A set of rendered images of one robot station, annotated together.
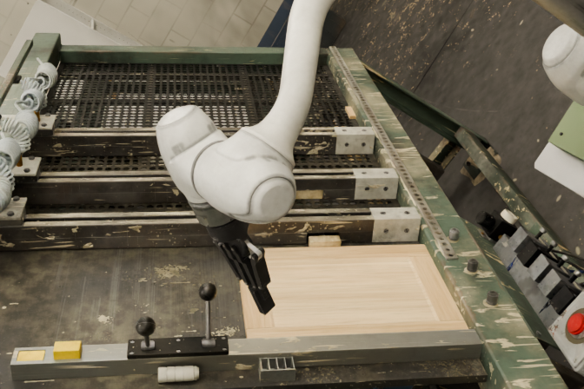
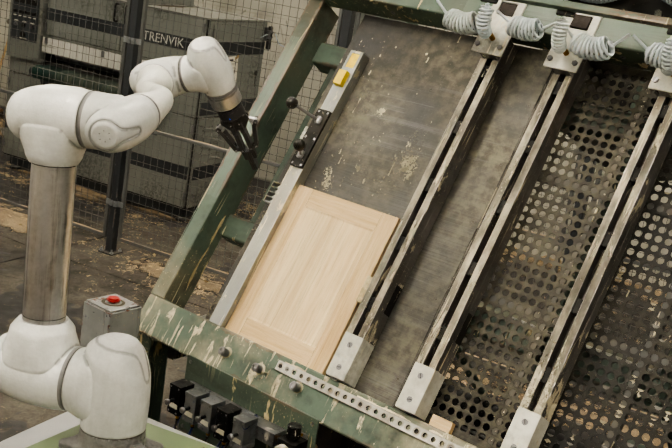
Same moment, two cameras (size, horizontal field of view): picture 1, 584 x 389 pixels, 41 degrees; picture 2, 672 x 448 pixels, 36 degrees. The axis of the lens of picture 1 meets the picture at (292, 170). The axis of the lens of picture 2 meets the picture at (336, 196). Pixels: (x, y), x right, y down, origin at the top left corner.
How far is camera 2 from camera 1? 3.49 m
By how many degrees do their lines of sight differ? 100
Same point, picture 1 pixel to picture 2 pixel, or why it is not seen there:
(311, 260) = (354, 268)
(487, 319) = (217, 336)
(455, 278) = (260, 350)
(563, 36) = (112, 338)
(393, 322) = (265, 285)
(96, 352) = (334, 94)
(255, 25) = not seen: outside the picture
